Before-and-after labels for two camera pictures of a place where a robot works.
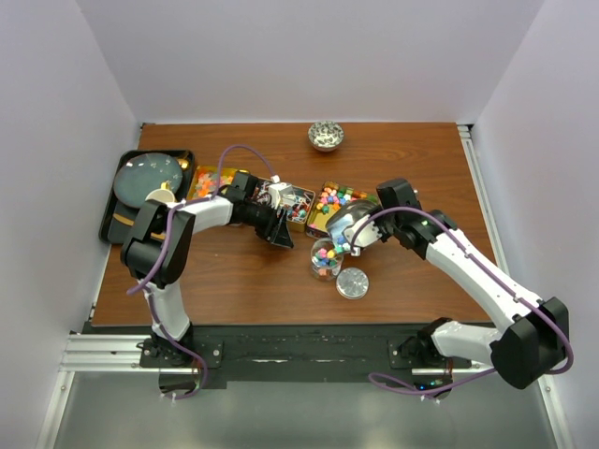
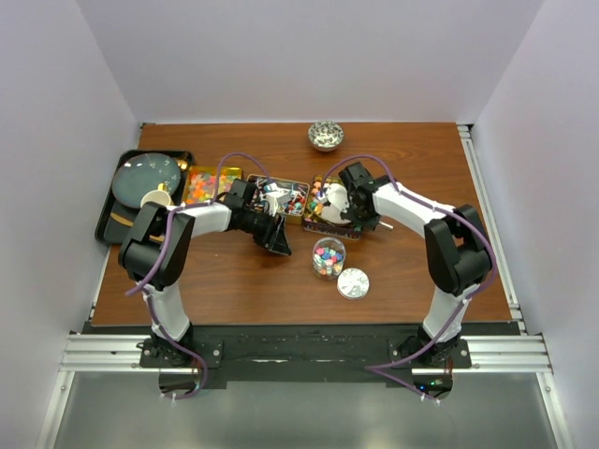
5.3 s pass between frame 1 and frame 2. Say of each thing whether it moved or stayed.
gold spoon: stayed
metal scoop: moved
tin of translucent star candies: stayed
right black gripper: moved
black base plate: stayed
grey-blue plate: stayed
